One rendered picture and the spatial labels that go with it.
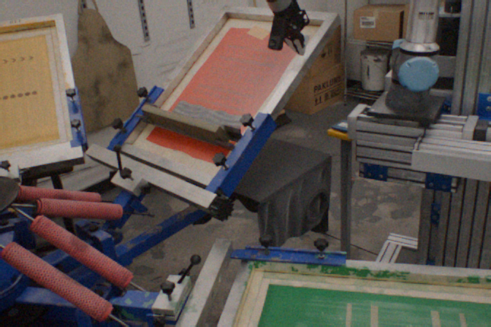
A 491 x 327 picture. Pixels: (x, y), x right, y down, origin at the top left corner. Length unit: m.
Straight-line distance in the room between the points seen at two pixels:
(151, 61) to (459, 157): 2.97
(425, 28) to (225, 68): 0.78
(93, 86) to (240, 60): 2.01
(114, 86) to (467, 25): 2.70
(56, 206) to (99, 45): 2.47
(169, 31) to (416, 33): 2.92
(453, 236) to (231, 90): 1.08
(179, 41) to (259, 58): 2.45
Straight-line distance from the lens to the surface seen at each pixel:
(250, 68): 1.94
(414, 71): 1.64
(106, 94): 3.95
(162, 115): 1.84
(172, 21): 4.31
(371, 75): 5.32
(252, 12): 2.15
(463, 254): 2.28
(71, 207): 1.53
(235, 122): 1.77
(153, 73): 4.23
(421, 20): 1.63
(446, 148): 1.75
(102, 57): 3.89
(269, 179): 2.01
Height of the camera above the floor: 1.91
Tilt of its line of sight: 26 degrees down
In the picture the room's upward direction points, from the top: 5 degrees counter-clockwise
